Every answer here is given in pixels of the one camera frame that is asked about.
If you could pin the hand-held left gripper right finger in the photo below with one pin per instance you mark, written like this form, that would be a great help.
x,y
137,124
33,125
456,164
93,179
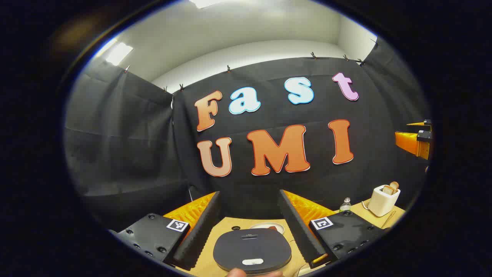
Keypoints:
x,y
300,234

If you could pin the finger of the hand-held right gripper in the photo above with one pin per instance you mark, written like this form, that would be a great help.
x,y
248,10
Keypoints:
x,y
426,124
409,142

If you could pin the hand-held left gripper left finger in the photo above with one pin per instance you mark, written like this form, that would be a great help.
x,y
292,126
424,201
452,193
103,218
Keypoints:
x,y
200,234

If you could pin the black and silver rice cooker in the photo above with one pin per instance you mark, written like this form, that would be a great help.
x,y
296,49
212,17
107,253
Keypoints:
x,y
250,246

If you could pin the round plate with red meat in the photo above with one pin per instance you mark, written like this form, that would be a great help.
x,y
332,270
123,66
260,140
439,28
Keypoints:
x,y
269,227

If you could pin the toast bread slice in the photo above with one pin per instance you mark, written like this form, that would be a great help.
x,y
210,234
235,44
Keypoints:
x,y
394,186
387,189

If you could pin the green label plastic bottle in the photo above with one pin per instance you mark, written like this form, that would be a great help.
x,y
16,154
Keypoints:
x,y
345,206

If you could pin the black backdrop cloth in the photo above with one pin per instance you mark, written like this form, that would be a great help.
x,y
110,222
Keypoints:
x,y
269,184

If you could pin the white toaster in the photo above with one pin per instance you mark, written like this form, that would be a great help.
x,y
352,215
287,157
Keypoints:
x,y
382,202

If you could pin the ceiling light panel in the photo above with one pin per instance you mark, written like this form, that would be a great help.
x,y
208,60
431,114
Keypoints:
x,y
119,53

